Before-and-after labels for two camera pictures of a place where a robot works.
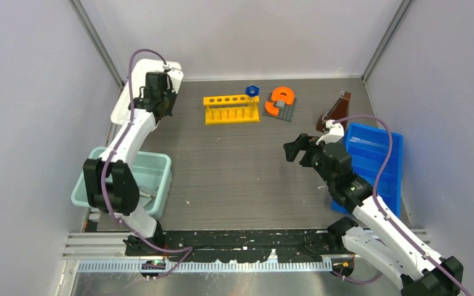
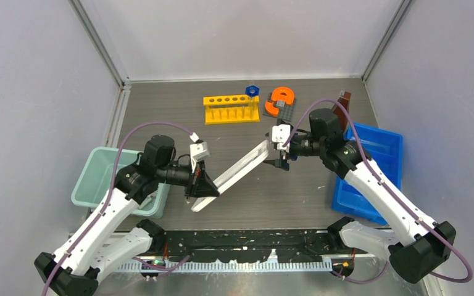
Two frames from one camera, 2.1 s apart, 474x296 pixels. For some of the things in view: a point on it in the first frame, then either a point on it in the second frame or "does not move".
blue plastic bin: [367, 148] does not move
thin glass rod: [255, 108] does not move
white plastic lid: [121, 114] → [235, 172]
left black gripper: [173, 95] → [199, 183]
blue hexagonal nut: [252, 90] does not move
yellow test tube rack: [232, 108] does not move
